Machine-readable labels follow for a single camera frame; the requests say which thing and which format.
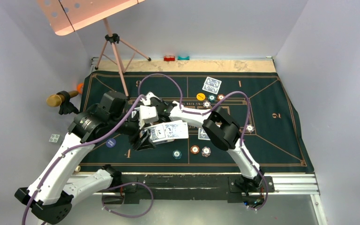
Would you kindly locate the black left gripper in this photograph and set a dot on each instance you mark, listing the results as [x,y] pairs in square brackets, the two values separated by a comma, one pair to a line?
[139,142]

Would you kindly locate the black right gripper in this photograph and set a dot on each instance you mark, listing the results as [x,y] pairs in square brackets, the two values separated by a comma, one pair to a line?
[165,103]

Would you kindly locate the blue white card deck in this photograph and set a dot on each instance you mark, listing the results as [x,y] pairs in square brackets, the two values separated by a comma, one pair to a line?
[168,131]

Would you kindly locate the purple small blind button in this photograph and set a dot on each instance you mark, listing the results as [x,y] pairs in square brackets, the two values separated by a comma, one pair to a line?
[111,142]

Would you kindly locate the yellow big blind button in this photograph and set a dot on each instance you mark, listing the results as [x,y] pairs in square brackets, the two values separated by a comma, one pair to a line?
[201,96]

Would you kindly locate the blue playing card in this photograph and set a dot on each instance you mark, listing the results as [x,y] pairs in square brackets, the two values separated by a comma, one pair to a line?
[202,135]
[211,85]

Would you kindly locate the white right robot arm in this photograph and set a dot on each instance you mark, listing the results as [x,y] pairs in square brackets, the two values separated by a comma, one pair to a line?
[222,130]

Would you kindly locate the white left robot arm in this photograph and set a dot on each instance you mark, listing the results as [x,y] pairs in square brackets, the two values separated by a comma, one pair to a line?
[50,198]

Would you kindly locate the orange yellow chip stack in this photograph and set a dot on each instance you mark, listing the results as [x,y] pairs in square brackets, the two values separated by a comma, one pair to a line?
[194,149]

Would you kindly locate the red block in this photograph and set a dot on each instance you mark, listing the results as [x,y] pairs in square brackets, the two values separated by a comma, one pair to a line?
[169,58]

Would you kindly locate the teal block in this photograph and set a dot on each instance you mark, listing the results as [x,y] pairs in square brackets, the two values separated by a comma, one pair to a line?
[183,57]

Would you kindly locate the white pink chip stack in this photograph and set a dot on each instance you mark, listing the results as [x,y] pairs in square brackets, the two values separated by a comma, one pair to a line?
[206,152]

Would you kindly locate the small cream wheel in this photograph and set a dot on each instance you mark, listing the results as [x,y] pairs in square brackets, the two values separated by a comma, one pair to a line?
[77,169]

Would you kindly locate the grey lego brick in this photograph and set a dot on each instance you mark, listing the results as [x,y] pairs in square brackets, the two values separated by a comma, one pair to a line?
[55,138]

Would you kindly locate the gold microphone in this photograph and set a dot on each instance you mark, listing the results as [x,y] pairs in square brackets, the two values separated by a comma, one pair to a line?
[58,99]

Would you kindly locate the green poker mat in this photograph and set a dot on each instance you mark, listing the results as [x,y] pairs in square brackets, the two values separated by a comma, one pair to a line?
[276,143]

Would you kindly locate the pink music stand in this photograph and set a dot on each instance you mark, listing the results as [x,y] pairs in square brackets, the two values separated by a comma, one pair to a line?
[68,16]

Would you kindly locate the white left camera box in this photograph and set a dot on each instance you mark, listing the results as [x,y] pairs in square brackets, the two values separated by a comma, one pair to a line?
[147,114]

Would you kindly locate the aluminium rail frame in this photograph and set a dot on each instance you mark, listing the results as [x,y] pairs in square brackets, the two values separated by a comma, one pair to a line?
[283,183]

